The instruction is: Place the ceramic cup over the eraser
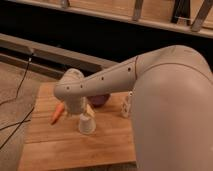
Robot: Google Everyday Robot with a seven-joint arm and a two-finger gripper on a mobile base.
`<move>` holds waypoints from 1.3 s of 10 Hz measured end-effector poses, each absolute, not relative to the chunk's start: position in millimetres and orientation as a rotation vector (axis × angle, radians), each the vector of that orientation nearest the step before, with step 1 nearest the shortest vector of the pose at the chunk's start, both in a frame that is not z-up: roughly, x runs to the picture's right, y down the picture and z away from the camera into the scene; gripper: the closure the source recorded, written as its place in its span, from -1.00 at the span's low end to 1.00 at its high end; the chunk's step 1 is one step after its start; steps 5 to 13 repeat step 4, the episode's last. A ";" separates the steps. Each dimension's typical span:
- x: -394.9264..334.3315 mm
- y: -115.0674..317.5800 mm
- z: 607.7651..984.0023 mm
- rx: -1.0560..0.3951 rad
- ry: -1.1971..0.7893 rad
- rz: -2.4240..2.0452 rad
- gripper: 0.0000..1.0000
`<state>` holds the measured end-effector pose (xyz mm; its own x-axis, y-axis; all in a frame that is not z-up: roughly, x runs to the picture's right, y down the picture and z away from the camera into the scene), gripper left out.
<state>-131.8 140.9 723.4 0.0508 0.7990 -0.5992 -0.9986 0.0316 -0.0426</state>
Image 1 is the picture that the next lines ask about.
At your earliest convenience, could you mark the black cable lower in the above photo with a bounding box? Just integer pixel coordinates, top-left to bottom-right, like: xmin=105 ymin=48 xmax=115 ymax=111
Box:
xmin=0 ymin=105 xmax=36 ymax=150

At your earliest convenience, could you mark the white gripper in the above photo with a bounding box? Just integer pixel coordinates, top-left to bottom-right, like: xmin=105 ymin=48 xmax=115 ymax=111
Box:
xmin=65 ymin=97 xmax=86 ymax=115

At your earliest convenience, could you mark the beige sponge block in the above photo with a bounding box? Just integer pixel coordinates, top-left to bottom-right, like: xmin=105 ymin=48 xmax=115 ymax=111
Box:
xmin=86 ymin=104 xmax=95 ymax=118

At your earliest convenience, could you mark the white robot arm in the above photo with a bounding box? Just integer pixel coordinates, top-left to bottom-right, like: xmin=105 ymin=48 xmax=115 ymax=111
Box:
xmin=54 ymin=45 xmax=213 ymax=171

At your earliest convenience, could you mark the wooden shelf rail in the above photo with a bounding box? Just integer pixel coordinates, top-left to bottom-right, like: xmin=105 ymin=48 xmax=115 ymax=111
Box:
xmin=0 ymin=0 xmax=213 ymax=39

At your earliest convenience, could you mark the dark purple bowl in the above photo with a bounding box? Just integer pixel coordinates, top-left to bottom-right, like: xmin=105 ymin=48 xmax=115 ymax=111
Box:
xmin=88 ymin=94 xmax=110 ymax=107

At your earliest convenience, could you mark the orange toy carrot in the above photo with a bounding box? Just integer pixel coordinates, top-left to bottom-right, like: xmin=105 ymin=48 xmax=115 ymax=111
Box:
xmin=51 ymin=102 xmax=65 ymax=124

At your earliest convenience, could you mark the wooden board table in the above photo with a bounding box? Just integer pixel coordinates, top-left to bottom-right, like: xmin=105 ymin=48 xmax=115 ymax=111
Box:
xmin=18 ymin=82 xmax=135 ymax=171

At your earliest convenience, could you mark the black cable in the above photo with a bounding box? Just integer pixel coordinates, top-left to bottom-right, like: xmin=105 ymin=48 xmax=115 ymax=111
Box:
xmin=0 ymin=105 xmax=36 ymax=150
xmin=0 ymin=53 xmax=35 ymax=107

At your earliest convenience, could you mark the white lattice bottle figurine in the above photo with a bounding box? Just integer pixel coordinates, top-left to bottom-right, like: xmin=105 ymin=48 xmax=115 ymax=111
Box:
xmin=121 ymin=92 xmax=132 ymax=118

